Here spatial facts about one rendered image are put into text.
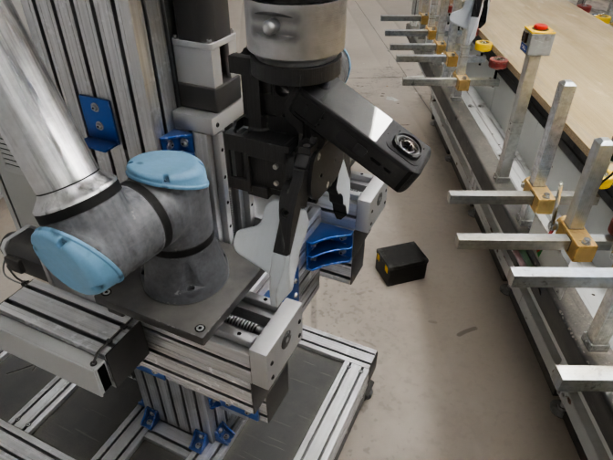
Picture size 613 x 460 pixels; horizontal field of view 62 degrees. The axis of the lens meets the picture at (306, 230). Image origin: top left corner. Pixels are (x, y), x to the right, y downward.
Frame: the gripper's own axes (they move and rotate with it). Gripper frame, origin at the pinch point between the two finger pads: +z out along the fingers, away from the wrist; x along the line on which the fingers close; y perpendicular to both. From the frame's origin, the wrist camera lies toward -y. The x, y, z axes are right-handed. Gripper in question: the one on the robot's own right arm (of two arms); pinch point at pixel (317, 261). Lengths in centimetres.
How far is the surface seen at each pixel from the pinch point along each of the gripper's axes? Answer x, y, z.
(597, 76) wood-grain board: -204, -35, 42
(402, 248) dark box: -158, 25, 120
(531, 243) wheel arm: -81, -23, 46
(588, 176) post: -88, -31, 29
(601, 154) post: -89, -32, 24
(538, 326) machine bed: -128, -38, 115
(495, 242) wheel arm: -77, -15, 46
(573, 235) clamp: -86, -32, 45
